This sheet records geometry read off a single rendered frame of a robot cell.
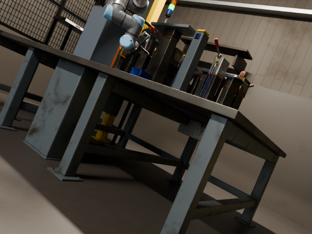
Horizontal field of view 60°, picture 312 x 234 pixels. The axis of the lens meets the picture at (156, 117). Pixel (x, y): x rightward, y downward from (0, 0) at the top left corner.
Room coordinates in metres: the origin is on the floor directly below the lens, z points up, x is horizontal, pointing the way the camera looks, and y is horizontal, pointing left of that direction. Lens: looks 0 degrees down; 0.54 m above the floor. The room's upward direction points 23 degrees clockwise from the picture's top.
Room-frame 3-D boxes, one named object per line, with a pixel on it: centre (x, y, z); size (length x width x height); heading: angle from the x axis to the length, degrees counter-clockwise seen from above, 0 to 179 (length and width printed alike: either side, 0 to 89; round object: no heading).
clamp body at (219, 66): (1.77, -0.24, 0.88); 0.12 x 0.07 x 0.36; 137
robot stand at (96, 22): (1.99, 0.60, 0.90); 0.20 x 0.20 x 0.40; 56
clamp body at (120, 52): (2.50, 0.53, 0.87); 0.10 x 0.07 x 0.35; 137
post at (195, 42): (1.73, -0.06, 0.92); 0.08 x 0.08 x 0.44; 47
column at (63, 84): (1.99, 0.60, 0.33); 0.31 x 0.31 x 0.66; 56
